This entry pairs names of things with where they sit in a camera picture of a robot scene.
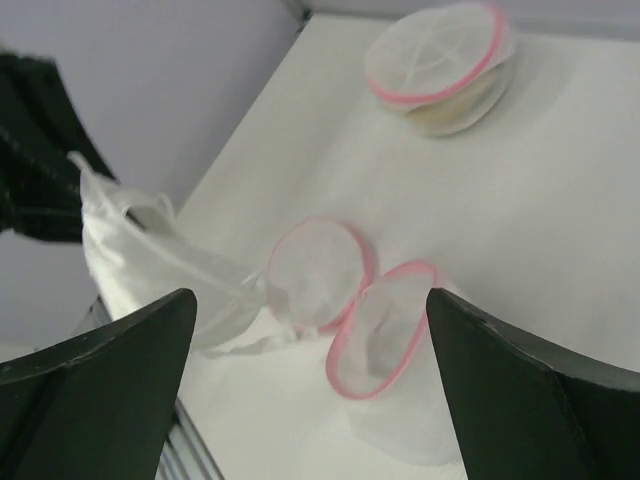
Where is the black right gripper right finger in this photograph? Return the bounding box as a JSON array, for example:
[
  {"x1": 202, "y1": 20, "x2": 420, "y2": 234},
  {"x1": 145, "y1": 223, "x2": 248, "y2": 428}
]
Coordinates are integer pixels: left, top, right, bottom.
[{"x1": 426, "y1": 288, "x2": 639, "y2": 479}]

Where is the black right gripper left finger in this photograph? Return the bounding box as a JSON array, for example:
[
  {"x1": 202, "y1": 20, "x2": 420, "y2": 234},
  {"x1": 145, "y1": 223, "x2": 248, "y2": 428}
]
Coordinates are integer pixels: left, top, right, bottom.
[{"x1": 1, "y1": 289, "x2": 197, "y2": 479}]

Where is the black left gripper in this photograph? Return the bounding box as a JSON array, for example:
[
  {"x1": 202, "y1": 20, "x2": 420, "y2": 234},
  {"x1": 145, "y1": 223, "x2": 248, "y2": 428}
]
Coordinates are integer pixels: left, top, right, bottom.
[{"x1": 1, "y1": 51, "x2": 114, "y2": 244}]

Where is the white cloth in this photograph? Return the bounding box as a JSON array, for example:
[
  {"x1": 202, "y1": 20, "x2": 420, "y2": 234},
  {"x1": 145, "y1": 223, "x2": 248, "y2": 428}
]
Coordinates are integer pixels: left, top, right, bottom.
[{"x1": 68, "y1": 151, "x2": 319, "y2": 358}]

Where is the white mesh laundry bag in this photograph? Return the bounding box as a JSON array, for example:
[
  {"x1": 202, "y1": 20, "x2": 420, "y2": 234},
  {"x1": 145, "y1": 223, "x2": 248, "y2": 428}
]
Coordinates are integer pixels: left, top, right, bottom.
[
  {"x1": 265, "y1": 218, "x2": 460, "y2": 465},
  {"x1": 364, "y1": 1, "x2": 517, "y2": 137}
]

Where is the aluminium mounting rail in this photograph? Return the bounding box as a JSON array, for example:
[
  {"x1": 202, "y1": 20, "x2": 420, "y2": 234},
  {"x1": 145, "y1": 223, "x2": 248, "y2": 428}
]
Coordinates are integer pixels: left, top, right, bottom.
[{"x1": 82, "y1": 292, "x2": 223, "y2": 479}]

